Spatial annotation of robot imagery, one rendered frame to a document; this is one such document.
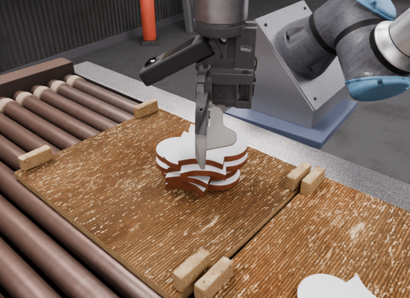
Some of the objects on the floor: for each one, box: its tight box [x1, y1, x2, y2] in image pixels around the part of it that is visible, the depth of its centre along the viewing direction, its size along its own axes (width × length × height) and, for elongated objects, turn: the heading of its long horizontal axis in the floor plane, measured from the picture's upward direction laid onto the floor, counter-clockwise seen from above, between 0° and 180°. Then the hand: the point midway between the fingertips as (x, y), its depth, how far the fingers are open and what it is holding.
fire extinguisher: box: [140, 0, 159, 46], centre depth 418 cm, size 26×27×61 cm
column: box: [225, 98, 358, 150], centre depth 132 cm, size 38×38×87 cm
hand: (205, 143), depth 66 cm, fingers open, 14 cm apart
